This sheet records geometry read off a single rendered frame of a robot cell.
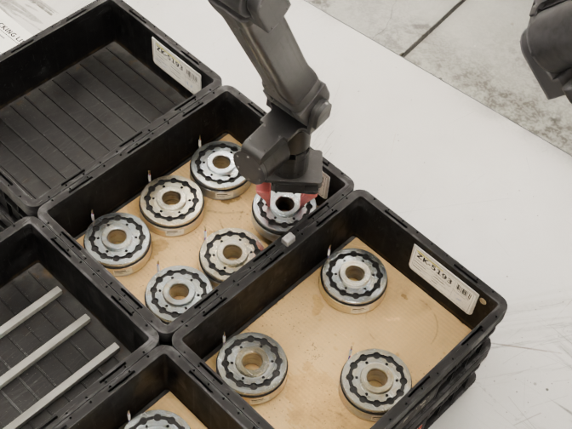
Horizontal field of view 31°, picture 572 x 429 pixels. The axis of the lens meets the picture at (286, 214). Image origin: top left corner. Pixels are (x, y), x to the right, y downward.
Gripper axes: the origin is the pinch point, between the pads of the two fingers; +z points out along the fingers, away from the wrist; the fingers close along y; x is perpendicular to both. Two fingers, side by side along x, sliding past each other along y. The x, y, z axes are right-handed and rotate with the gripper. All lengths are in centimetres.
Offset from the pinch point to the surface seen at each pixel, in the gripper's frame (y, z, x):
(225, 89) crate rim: -10.7, -3.9, 19.6
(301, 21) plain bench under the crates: 3, 19, 62
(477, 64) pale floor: 60, 89, 125
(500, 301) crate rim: 31.3, -4.1, -19.2
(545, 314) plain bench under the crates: 45.5, 18.9, -6.5
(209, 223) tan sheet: -11.8, 6.1, -0.7
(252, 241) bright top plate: -4.8, 3.2, -5.8
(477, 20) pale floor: 62, 89, 144
